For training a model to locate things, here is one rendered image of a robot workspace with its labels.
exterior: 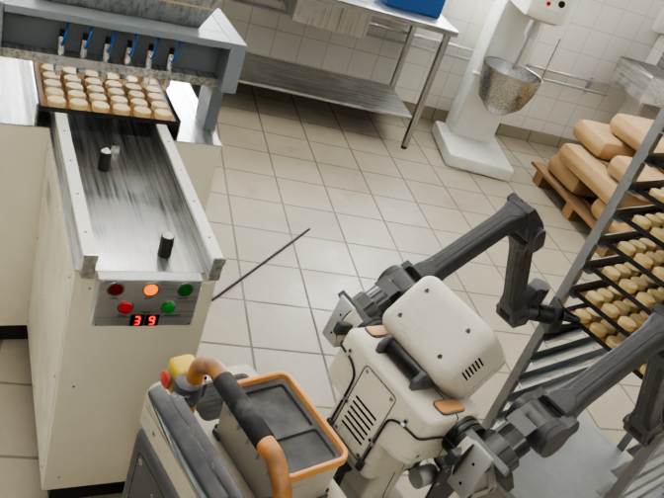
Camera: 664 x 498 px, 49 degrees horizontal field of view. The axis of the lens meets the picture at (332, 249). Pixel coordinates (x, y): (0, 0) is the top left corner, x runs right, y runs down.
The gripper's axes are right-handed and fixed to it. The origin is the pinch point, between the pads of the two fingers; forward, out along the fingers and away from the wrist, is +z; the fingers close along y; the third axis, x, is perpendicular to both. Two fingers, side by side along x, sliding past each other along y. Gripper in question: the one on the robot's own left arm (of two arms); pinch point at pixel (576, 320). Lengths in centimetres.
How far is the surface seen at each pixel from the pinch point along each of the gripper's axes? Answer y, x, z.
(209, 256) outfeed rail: 8, -21, -113
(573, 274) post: 12.6, 4.9, -5.9
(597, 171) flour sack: -35, 244, 139
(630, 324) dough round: 9.0, -10.1, 8.8
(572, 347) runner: -19.9, 15.2, 15.8
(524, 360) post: -21.9, 5.1, -5.2
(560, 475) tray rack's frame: -64, 0, 28
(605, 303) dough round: 8.9, -1.6, 4.2
